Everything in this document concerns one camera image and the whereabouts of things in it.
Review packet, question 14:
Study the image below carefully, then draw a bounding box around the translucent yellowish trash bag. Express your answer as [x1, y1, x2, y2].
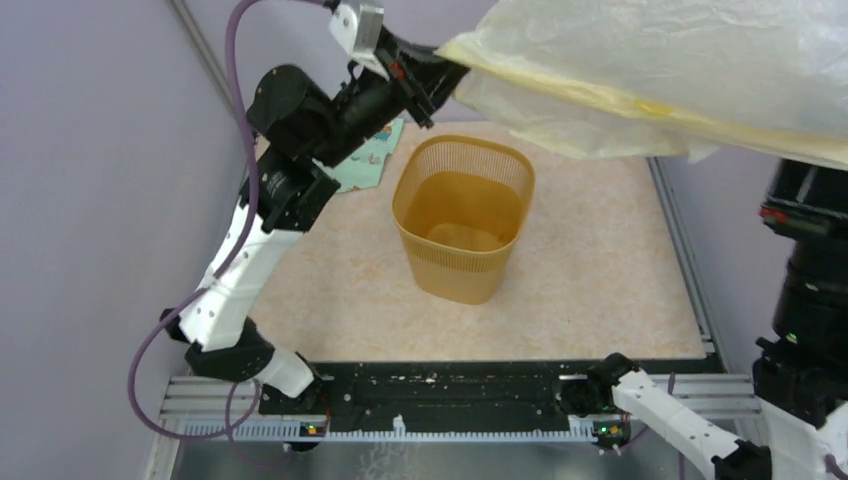
[439, 1, 847, 170]

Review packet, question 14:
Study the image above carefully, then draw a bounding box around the green patterned cloth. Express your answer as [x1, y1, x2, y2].
[327, 117, 405, 193]

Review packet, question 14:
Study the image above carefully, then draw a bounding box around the orange plastic trash bin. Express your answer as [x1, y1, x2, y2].
[392, 135, 536, 305]

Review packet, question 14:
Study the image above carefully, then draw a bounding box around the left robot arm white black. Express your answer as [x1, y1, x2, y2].
[162, 33, 467, 414]

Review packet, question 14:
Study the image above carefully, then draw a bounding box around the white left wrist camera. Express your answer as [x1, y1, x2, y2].
[329, 0, 389, 80]

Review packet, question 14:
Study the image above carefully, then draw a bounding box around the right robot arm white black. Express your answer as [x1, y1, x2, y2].
[560, 159, 847, 479]

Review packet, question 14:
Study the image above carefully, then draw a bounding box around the grey slotted cable duct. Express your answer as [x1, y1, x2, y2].
[181, 415, 598, 444]

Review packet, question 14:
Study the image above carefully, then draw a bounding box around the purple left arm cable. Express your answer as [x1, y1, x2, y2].
[127, 0, 333, 473]

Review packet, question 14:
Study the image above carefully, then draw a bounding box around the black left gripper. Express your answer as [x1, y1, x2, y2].
[318, 27, 484, 166]

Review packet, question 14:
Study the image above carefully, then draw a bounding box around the left aluminium frame post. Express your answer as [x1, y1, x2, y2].
[165, 0, 236, 119]

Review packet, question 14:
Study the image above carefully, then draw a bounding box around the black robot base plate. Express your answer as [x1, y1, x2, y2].
[258, 357, 723, 435]

